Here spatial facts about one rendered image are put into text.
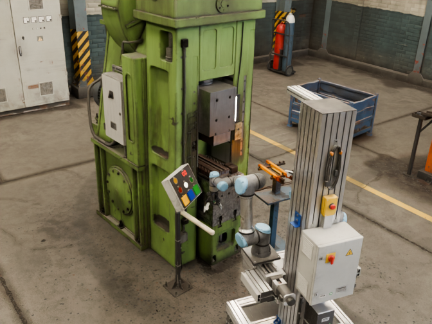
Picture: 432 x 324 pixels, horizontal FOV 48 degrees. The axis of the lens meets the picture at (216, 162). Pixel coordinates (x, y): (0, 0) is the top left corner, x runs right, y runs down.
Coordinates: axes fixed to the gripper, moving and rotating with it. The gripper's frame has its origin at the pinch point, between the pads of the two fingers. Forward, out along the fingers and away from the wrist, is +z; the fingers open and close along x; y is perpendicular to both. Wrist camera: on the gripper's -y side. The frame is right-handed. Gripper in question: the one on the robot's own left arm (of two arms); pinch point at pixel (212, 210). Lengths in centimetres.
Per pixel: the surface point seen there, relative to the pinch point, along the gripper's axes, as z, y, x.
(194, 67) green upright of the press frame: -102, -60, 5
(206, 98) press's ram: -77, -53, 13
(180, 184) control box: -18.4, -18.7, -20.5
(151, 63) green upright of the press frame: -101, -87, -24
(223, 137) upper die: -39, -54, 31
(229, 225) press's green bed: 53, -51, 39
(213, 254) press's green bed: 79, -45, 20
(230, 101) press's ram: -71, -56, 37
